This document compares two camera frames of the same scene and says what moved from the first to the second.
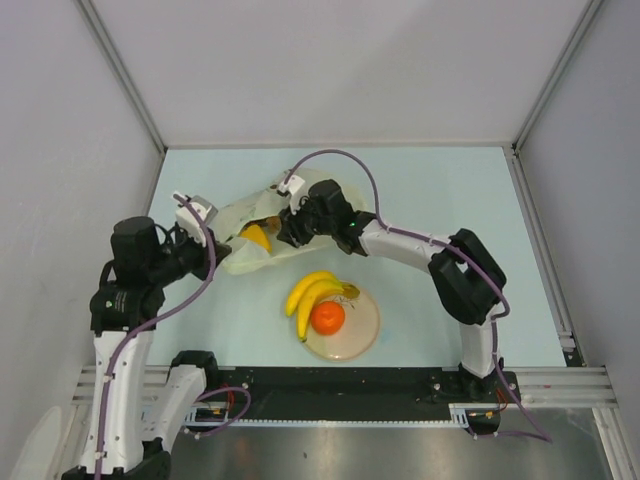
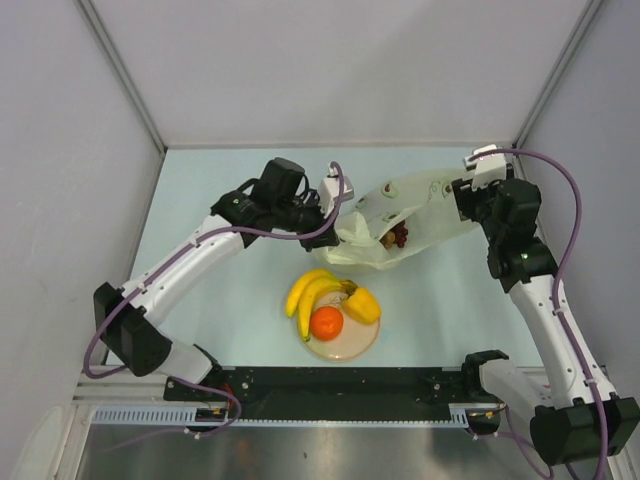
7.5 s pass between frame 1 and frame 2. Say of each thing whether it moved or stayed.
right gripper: moved
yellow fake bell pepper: moved
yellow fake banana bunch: stayed
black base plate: stayed
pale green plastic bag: moved
